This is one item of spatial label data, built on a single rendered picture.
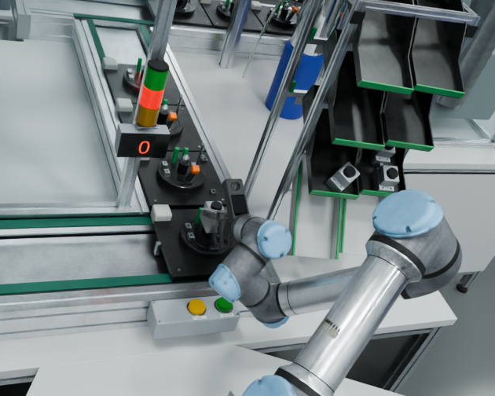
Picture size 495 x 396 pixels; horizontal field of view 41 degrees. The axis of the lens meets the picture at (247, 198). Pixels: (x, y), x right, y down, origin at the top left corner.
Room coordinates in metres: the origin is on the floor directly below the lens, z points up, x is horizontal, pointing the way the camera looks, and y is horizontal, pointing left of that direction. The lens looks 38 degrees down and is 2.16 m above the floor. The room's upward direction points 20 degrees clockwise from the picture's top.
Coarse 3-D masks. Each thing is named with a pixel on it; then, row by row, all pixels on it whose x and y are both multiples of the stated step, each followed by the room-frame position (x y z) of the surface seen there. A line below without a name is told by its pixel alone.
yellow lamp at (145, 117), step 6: (138, 108) 1.29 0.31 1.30; (144, 108) 1.28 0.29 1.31; (138, 114) 1.29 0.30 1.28; (144, 114) 1.28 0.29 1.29; (150, 114) 1.28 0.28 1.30; (156, 114) 1.30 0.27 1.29; (138, 120) 1.28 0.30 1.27; (144, 120) 1.28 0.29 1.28; (150, 120) 1.29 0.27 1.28; (156, 120) 1.31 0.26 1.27
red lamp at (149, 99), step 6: (144, 90) 1.29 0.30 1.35; (150, 90) 1.28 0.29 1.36; (162, 90) 1.30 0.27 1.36; (144, 96) 1.28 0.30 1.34; (150, 96) 1.28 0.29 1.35; (156, 96) 1.29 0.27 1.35; (162, 96) 1.30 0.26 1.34; (144, 102) 1.28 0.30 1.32; (150, 102) 1.28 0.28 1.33; (156, 102) 1.29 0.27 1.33; (150, 108) 1.28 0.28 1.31; (156, 108) 1.29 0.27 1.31
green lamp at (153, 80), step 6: (150, 72) 1.28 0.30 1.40; (156, 72) 1.28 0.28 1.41; (162, 72) 1.29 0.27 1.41; (144, 78) 1.30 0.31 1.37; (150, 78) 1.28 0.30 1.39; (156, 78) 1.28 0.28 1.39; (162, 78) 1.29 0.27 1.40; (144, 84) 1.29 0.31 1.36; (150, 84) 1.28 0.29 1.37; (156, 84) 1.28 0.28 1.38; (162, 84) 1.29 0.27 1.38; (156, 90) 1.29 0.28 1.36
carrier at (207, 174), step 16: (144, 160) 1.54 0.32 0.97; (160, 160) 1.56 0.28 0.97; (176, 160) 1.55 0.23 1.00; (192, 160) 1.62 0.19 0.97; (208, 160) 1.65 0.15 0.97; (144, 176) 1.47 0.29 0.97; (160, 176) 1.47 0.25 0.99; (176, 176) 1.49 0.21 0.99; (208, 176) 1.57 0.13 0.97; (144, 192) 1.41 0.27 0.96; (160, 192) 1.42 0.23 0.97; (176, 192) 1.45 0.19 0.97; (192, 192) 1.47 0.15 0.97; (208, 192) 1.50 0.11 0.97; (176, 208) 1.40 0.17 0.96; (192, 208) 1.43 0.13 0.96
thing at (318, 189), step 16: (304, 96) 1.59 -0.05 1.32; (304, 112) 1.55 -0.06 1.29; (320, 128) 1.54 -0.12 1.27; (320, 144) 1.50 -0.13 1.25; (320, 160) 1.46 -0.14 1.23; (336, 160) 1.48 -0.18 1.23; (352, 160) 1.49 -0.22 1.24; (320, 176) 1.42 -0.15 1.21; (320, 192) 1.36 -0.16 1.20; (336, 192) 1.38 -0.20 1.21; (352, 192) 1.42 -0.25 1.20
